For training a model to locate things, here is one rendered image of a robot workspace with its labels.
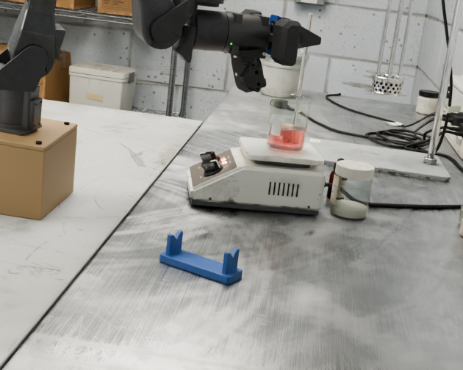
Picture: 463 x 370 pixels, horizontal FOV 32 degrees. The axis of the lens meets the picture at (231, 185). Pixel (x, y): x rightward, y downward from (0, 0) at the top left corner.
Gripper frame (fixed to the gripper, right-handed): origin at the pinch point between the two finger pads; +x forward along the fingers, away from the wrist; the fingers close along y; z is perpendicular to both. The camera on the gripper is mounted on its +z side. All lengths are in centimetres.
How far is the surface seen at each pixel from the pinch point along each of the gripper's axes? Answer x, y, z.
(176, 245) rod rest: -23.0, 23.6, 23.9
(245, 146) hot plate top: -5.9, -0.8, 17.0
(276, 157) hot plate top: -3.1, 5.0, 17.2
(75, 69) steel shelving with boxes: 4, -233, 42
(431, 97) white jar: 81, -84, 20
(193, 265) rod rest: -21.8, 27.4, 24.9
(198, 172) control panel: -12.1, -3.4, 22.2
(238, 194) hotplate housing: -8.1, 4.3, 23.3
